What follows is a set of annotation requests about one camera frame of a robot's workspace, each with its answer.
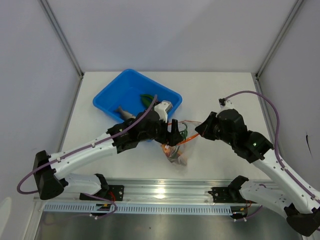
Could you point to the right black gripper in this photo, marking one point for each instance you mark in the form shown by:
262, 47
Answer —
204, 129

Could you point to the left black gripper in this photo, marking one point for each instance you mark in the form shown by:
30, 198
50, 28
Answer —
171, 138

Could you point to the orange purple sweet potato slice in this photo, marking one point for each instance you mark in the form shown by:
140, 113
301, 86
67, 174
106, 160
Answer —
171, 152

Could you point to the clear zip top bag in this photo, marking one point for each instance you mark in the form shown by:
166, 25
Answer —
186, 146

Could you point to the dark green cucumber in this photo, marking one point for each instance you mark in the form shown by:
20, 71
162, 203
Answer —
146, 100

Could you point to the grey toy fish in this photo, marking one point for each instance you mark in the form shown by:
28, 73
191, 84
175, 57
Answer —
125, 115

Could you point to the blue plastic bin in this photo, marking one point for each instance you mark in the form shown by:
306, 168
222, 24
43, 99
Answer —
125, 91

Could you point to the green spring onion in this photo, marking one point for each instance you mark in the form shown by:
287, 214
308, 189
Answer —
183, 129

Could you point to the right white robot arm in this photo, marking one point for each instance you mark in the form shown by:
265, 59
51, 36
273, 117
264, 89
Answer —
299, 203

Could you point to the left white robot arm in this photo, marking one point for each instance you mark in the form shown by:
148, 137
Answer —
54, 173

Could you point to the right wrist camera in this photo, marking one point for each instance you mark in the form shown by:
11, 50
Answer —
225, 104

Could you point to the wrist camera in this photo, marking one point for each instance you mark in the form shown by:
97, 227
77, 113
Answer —
225, 104
162, 110

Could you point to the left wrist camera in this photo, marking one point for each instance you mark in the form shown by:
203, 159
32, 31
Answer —
162, 110

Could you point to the aluminium rail frame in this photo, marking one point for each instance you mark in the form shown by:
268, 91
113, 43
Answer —
154, 191

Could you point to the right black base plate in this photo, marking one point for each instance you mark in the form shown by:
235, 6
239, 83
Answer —
227, 195

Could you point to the slotted cable duct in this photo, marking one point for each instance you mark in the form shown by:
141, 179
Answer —
130, 208

